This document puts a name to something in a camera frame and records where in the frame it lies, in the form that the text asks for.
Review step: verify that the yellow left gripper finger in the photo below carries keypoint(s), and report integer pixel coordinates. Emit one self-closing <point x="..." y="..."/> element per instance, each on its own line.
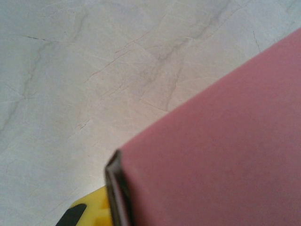
<point x="94" y="207"/>

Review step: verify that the pink paper box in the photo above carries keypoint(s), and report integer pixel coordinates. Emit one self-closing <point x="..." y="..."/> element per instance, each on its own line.
<point x="211" y="153"/>

